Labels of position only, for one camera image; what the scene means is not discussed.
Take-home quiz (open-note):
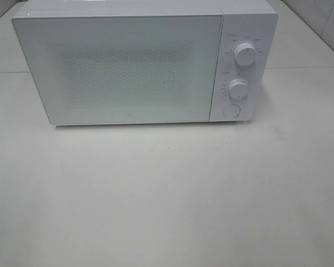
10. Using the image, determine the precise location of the round door release button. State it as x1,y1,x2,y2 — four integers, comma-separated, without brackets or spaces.
223,104,241,119

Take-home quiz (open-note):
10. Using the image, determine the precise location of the white dial knob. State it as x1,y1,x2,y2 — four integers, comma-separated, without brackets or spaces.
233,40,257,67
228,78,249,100

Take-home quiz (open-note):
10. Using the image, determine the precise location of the white microwave door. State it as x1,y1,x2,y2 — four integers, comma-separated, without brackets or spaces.
13,16,222,125

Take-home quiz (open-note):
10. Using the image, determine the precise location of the white microwave oven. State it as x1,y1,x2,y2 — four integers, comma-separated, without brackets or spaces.
12,1,279,126

